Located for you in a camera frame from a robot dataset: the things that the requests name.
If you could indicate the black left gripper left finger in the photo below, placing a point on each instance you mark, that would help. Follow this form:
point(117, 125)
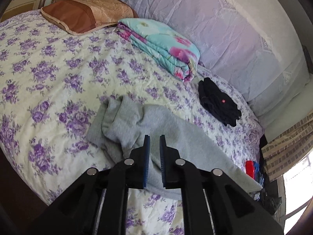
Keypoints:
point(133, 171)

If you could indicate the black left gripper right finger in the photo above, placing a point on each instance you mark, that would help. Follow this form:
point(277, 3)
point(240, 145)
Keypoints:
point(176, 171)

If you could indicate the black folded garment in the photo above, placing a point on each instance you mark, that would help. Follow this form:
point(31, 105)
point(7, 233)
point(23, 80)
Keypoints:
point(218, 103)

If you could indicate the brick pattern curtain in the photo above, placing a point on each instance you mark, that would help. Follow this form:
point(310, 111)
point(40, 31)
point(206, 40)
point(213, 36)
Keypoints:
point(289, 148)

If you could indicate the folded teal floral quilt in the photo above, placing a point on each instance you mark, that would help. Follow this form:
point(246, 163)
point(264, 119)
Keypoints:
point(172, 51)

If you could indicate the purple floral bedspread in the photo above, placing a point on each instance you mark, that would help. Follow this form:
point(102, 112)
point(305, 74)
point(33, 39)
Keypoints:
point(52, 85)

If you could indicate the lavender embossed bed headboard cover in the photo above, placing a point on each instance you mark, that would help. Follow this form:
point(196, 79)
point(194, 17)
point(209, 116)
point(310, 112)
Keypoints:
point(252, 44)

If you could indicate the brown gold pillow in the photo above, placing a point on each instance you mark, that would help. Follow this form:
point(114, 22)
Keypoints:
point(79, 17)

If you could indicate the framed picture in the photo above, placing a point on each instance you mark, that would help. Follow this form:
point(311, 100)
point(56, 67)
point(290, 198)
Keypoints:
point(17, 7)

